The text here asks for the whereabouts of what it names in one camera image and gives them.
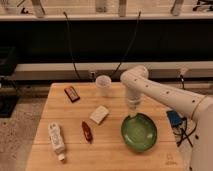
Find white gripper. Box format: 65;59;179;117
126;99;141;117

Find green ceramic bowl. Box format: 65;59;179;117
121;113;158;152

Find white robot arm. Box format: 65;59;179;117
120;65;213;171

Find clear plastic cup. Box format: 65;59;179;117
95;75;111;97

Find white soap bar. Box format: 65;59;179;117
90;105;109;124

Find brown chocolate bar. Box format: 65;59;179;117
64;86;80;103

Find white tube bottle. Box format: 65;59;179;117
48;122;66;162

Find black box at left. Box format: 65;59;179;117
0;46;19;118

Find blue cable connector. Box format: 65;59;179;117
167;110;183;127

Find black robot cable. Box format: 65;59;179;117
173;75;195;148

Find right black hanging cable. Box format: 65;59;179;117
110;10;142;79

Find black hanging cable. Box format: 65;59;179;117
110;10;142;79
62;11;82;81

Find left black hanging cable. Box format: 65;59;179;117
62;11;82;81

